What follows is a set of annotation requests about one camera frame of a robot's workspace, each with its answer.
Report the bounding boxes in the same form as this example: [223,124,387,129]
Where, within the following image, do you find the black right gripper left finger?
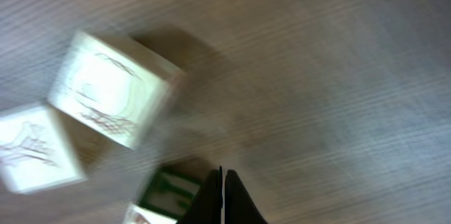
[178,166,223,224]

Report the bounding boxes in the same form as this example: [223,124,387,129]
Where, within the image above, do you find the green F letter block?
[122,204,181,224]

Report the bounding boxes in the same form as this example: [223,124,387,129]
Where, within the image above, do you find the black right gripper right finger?
[224,170,268,224]

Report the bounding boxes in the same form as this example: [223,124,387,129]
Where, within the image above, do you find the red U letter block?
[1,104,87,194]

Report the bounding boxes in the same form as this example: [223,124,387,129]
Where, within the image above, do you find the red A letter block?
[48,31,184,149]

